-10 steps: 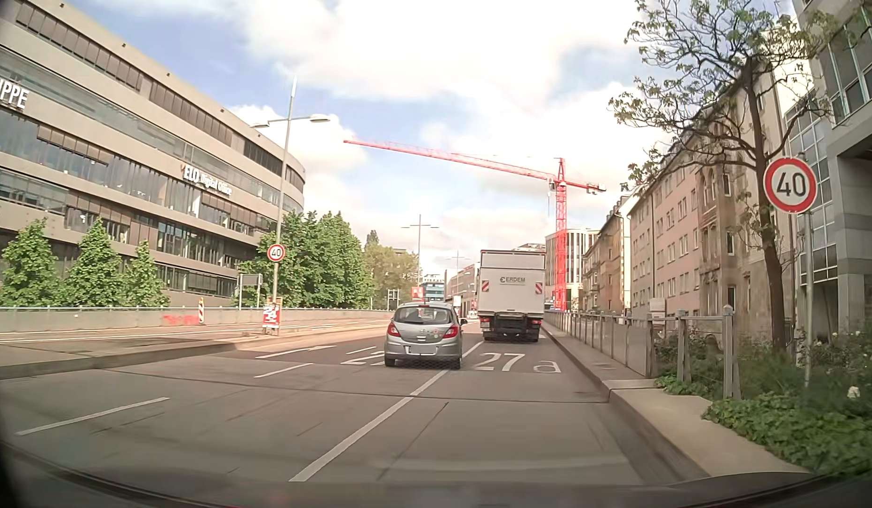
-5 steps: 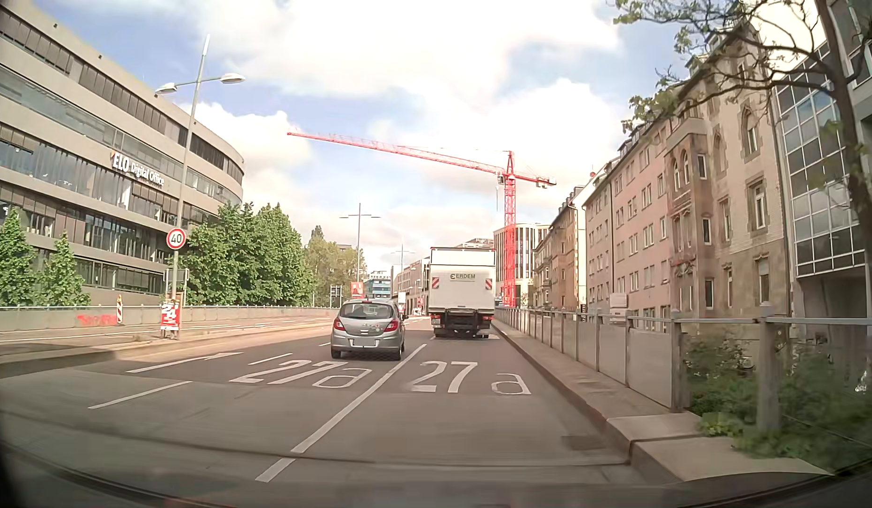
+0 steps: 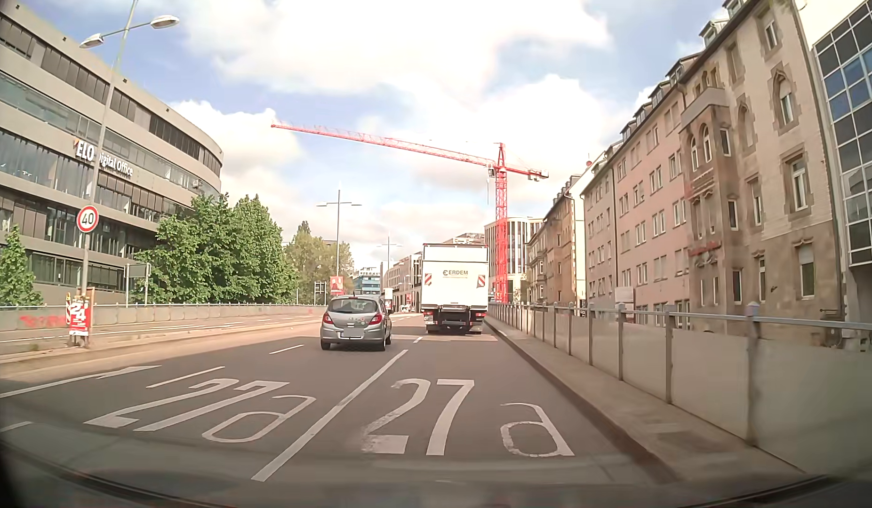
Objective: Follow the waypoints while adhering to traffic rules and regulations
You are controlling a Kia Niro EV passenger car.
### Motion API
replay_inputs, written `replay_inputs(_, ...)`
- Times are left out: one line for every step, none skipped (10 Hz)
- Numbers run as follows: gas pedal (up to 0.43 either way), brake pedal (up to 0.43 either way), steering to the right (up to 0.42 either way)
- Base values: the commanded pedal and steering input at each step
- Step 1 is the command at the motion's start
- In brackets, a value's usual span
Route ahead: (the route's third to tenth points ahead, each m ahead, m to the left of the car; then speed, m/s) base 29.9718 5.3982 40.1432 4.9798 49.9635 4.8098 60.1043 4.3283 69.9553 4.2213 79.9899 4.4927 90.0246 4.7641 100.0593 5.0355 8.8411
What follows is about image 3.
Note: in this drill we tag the white box lorry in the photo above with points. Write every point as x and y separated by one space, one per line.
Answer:
454 286

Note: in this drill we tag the tall pale office building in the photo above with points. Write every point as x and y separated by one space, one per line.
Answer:
510 247

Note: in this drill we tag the red tower crane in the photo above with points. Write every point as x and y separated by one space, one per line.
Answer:
501 211

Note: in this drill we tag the red billboard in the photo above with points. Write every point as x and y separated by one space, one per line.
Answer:
336 284

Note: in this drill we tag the silver hatchback car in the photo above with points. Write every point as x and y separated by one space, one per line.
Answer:
356 322

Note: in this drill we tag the grey asphalt road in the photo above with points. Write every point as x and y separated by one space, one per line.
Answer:
471 363

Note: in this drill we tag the road markings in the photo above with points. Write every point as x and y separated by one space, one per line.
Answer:
328 418

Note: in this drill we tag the group of green trees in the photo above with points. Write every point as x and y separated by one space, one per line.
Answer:
224 254

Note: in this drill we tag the grey paved pavement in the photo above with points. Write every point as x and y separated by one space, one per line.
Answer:
619 406

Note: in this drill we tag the car's own bonnet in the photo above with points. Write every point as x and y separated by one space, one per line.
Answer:
436 497

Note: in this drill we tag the row of stone apartment buildings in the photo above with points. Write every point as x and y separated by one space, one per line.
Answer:
718 190

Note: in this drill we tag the road sign seen from behind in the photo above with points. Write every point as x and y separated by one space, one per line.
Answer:
137 272

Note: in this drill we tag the paved median strip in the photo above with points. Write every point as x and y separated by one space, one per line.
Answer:
139 338

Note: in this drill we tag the red and white poster board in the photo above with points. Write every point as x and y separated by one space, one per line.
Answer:
78 315

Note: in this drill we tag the curved grey office building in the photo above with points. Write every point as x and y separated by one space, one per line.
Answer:
47 155

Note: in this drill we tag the small green tree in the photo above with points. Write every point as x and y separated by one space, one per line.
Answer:
11 272

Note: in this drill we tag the glass-fronted building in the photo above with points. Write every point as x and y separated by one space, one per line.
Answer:
856 141

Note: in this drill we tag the concrete wall with metal railing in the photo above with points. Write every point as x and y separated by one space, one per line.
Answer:
718 367

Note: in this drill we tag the lamp post with speed sign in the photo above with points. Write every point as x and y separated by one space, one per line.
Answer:
105 127

